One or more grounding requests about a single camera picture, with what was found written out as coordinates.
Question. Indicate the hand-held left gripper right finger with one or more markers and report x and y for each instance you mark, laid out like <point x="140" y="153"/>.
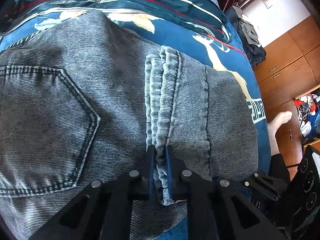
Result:
<point x="171" y="175"/>

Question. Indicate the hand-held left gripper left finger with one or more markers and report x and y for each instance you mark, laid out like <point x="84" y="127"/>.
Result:
<point x="150" y="175"/>

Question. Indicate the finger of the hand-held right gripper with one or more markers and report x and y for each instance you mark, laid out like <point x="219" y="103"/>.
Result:
<point x="262" y="186"/>

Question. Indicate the grey denim pants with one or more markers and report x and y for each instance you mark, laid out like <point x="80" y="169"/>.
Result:
<point x="100" y="80"/>

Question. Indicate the person's bare foot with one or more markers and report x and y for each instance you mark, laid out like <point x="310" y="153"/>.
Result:
<point x="280" y="120"/>

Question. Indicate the drawer of colourful clothes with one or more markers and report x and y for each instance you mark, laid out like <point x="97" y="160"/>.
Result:
<point x="308" y="115"/>

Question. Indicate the blue deer print blanket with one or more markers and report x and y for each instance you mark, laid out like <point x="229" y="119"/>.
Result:
<point x="190" y="55"/>

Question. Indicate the brown wooden wardrobe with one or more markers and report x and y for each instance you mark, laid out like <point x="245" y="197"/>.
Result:
<point x="282" y="62"/>

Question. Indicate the pile of dark clothes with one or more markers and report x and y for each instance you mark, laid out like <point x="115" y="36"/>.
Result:
<point x="252" y="47"/>

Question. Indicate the white wall switch plate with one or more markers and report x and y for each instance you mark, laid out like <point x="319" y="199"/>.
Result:
<point x="267" y="1"/>

